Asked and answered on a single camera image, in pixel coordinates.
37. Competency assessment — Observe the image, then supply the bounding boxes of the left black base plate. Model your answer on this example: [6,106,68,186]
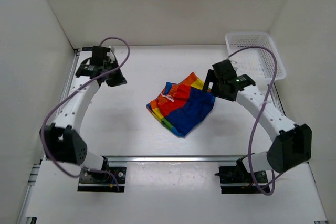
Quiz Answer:
[77,165,127,193]

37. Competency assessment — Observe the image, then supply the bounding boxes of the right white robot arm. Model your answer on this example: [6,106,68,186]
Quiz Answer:
[203,60,312,182]

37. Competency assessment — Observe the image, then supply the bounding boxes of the aluminium front rail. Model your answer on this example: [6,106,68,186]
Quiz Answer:
[47,155,300,163]

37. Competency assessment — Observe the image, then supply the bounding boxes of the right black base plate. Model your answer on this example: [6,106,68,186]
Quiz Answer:
[214,166,260,194]

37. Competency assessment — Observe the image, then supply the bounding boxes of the rainbow striped shorts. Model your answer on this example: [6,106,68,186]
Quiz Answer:
[146,72,215,137]

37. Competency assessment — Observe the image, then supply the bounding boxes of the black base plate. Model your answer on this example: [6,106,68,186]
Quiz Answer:
[214,166,260,194]
[77,165,127,193]

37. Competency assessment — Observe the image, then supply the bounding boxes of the white plastic basket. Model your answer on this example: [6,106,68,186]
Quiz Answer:
[225,31,287,87]

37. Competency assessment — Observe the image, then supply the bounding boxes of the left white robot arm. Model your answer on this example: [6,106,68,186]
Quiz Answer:
[42,46,127,182]

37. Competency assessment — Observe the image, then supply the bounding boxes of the black label sticker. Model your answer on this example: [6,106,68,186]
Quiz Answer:
[81,47,92,51]

